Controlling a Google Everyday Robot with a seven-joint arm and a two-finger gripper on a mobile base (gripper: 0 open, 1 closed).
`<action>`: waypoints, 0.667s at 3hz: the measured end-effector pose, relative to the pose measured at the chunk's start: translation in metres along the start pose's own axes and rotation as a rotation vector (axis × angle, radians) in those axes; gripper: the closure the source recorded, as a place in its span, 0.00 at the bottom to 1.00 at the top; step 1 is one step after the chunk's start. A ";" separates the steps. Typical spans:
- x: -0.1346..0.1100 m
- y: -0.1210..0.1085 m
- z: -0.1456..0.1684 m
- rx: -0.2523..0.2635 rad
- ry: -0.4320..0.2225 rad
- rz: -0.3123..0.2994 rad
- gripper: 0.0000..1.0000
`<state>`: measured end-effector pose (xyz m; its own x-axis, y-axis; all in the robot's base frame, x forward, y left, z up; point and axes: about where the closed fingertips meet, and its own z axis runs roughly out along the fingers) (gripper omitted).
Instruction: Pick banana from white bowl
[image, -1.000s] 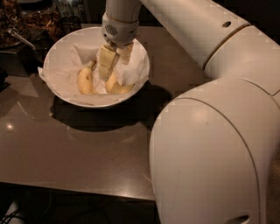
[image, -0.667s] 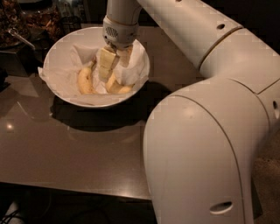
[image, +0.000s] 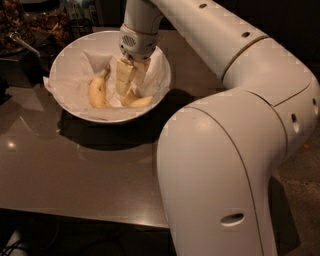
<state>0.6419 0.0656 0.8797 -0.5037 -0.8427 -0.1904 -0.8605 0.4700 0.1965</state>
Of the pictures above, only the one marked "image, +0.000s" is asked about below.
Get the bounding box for tray of brown snacks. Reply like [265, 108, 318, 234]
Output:
[27, 7, 72, 47]

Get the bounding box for dark counter box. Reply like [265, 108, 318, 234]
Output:
[0, 55, 43, 88]

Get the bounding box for metal scoop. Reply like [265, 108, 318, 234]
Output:
[9, 32, 41, 57]

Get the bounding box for white bowl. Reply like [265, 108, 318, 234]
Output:
[48, 30, 173, 125]

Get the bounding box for glass jar of snacks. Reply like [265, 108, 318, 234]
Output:
[0, 0, 35, 56]

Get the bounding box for yellow banana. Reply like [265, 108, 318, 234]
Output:
[121, 89, 153, 107]
[88, 69, 110, 108]

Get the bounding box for white paper liner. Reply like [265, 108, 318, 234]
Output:
[44, 48, 171, 124]

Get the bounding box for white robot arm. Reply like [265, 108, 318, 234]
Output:
[120, 0, 320, 256]

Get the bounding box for black wire basket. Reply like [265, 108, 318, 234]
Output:
[69, 18, 93, 40]

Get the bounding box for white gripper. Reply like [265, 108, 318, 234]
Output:
[116, 24, 158, 96]

